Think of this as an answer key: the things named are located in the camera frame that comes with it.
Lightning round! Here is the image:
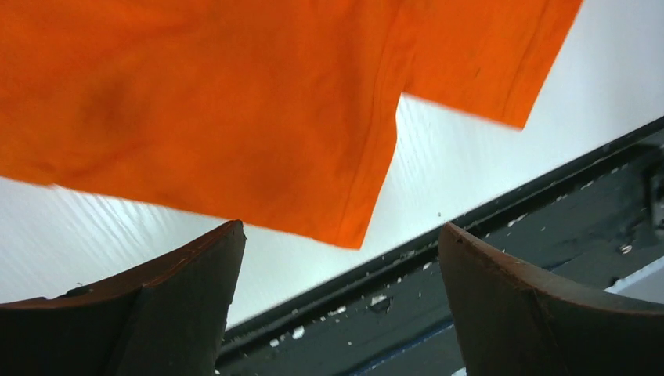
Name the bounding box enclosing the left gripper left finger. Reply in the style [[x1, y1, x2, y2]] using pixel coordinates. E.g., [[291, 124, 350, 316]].
[[1, 220, 246, 375]]

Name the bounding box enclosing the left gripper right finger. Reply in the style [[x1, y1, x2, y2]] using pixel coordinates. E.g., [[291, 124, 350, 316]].
[[438, 223, 663, 375]]

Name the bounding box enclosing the orange t shirt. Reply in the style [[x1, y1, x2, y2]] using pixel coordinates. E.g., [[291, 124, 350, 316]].
[[1, 1, 580, 248]]

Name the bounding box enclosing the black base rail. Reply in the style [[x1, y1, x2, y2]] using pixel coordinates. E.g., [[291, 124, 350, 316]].
[[215, 116, 664, 376]]

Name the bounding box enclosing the white cable duct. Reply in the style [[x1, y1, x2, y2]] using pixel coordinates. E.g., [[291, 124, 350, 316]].
[[605, 256, 664, 304]]

